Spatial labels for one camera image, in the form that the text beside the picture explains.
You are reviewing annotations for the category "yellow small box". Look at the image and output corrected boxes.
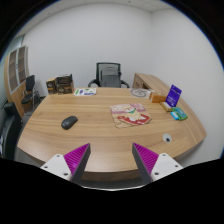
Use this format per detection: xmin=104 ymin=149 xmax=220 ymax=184
xmin=160 ymin=102 xmax=172 ymax=112

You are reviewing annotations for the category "wooden bookshelf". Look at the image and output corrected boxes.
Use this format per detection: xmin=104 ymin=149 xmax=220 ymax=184
xmin=4 ymin=46 xmax=29 ymax=116

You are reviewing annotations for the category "small brown box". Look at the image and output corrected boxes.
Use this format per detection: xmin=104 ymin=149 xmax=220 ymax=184
xmin=46 ymin=78 xmax=57 ymax=94

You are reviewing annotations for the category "orange cardboard box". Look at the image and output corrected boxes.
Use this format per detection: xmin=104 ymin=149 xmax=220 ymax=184
xmin=149 ymin=92 xmax=166 ymax=103

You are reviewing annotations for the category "black computer mouse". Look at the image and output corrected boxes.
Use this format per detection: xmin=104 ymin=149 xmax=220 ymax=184
xmin=61 ymin=116 xmax=78 ymax=130

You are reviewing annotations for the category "desk cable grommet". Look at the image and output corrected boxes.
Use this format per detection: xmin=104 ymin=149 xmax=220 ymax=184
xmin=163 ymin=134 xmax=172 ymax=143

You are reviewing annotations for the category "green small box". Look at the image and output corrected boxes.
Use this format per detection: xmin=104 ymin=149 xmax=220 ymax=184
xmin=172 ymin=107 xmax=188 ymax=120

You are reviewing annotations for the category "cartoon printed mouse pad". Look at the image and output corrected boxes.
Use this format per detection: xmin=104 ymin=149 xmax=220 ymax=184
xmin=110 ymin=103 xmax=152 ymax=128

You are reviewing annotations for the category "black side chair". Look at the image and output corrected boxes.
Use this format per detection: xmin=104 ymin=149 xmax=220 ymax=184
xmin=21 ymin=75 xmax=40 ymax=105

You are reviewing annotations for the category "dark brown cardboard box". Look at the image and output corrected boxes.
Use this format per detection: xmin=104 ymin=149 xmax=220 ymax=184
xmin=56 ymin=74 xmax=74 ymax=94

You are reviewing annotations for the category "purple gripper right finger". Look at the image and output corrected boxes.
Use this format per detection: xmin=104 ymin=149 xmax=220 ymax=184
xmin=131 ymin=142 xmax=184 ymax=185

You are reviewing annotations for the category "grey mesh office chair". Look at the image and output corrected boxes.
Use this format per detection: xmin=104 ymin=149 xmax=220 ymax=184
xmin=88 ymin=62 xmax=129 ymax=88

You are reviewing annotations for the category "black chair at left edge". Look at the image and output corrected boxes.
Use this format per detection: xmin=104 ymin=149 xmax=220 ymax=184
xmin=0 ymin=102 xmax=22 ymax=160

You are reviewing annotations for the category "blue small box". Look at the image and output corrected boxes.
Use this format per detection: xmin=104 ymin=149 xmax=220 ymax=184
xmin=170 ymin=112 xmax=179 ymax=120

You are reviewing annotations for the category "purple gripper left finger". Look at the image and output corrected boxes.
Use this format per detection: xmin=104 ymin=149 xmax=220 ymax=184
xmin=40 ymin=142 xmax=92 ymax=185

